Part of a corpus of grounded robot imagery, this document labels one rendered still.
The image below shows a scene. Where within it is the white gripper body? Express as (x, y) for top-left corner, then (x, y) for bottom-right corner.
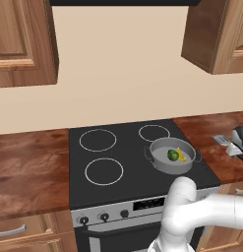
(225, 142), (242, 158)

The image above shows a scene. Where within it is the grey spatula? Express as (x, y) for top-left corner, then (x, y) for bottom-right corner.
(211, 134), (232, 147)

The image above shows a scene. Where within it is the yellow lemon wedge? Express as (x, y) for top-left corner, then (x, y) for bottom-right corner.
(176, 146), (188, 162)

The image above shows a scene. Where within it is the green avocado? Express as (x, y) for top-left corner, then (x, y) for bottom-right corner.
(166, 149), (180, 162)

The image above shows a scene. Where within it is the grey metal pot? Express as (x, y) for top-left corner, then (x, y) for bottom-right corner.
(145, 137), (203, 176)

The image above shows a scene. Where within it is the wooden drawer front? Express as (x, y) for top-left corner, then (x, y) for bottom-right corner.
(0, 209), (75, 244)
(219, 181), (243, 199)

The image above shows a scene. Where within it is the wooden base cupboard door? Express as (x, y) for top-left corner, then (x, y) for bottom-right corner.
(197, 224), (243, 252)
(0, 236), (79, 252)

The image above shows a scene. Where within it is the black hob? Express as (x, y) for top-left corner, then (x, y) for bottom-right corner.
(68, 118), (222, 212)

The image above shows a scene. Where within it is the silver oven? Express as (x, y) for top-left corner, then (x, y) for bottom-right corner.
(70, 186), (222, 252)

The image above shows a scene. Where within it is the black oven door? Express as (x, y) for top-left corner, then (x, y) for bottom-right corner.
(74, 220), (206, 252)

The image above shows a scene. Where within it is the black range hood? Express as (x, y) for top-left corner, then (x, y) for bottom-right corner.
(48, 0), (203, 7)

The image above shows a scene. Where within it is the wooden wall cupboard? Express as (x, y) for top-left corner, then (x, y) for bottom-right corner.
(0, 0), (60, 90)
(180, 0), (243, 76)

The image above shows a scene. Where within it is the black oven door handle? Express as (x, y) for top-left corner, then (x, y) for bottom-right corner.
(80, 221), (164, 236)

